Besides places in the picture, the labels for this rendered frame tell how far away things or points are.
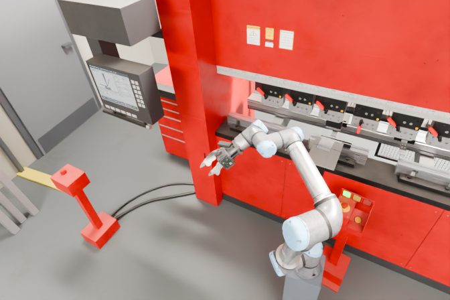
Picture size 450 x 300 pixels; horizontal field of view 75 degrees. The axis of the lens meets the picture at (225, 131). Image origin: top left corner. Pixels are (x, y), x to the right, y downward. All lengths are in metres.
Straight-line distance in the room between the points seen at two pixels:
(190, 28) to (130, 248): 1.93
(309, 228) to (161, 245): 1.85
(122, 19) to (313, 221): 1.28
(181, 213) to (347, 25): 2.13
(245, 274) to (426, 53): 1.94
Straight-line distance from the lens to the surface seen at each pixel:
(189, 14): 1.81
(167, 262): 2.72
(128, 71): 1.78
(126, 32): 1.66
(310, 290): 1.81
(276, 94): 2.00
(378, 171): 2.17
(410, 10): 1.66
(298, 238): 1.14
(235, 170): 2.53
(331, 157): 1.99
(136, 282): 2.71
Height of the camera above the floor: 2.36
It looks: 40 degrees down
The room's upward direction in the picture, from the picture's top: 5 degrees counter-clockwise
